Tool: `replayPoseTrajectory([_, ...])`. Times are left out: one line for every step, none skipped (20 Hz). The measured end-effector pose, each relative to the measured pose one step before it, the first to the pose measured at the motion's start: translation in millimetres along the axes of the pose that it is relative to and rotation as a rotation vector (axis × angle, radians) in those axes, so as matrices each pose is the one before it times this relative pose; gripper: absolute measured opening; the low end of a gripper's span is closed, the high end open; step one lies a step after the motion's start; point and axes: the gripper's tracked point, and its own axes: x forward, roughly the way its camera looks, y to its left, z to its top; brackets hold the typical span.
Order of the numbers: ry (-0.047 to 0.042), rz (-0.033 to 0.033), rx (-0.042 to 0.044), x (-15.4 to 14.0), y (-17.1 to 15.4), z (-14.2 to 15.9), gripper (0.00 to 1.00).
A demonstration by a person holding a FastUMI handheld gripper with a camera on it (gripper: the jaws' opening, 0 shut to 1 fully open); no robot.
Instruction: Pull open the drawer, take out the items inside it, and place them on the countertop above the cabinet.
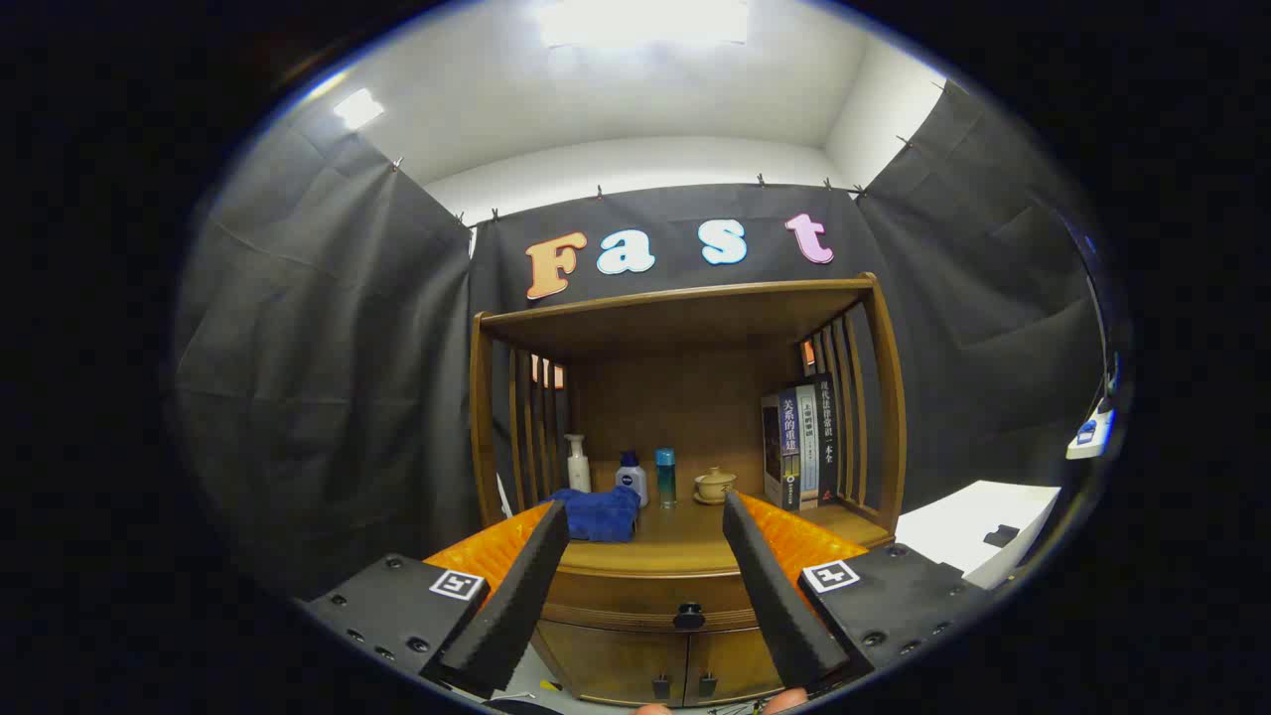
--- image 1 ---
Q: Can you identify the white spine book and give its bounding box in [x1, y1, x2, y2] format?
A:
[794, 382, 821, 507]

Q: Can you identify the wooden countertop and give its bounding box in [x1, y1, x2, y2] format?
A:
[496, 487, 895, 580]

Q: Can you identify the blue towel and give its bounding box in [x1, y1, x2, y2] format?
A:
[544, 486, 641, 543]

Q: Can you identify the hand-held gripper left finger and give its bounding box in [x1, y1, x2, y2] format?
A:
[298, 500, 572, 699]

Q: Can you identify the white lotion bottle blue cap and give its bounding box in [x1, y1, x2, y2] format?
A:
[615, 452, 649, 508]

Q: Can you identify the wooden cabinet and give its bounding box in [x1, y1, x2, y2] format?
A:
[469, 273, 908, 708]

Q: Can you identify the ceiling light panel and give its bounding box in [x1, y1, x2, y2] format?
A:
[333, 87, 385, 131]
[536, 0, 751, 48]

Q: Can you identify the white side cabinet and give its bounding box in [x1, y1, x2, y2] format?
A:
[894, 481, 1061, 591]

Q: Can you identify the wooden drawer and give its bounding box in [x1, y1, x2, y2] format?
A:
[541, 568, 766, 633]

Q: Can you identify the black spine book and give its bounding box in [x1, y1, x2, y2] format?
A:
[814, 373, 841, 501]

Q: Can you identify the white power strip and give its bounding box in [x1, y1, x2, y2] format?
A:
[1066, 397, 1115, 460]

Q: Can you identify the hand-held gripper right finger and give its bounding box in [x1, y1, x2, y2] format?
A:
[722, 490, 994, 693]

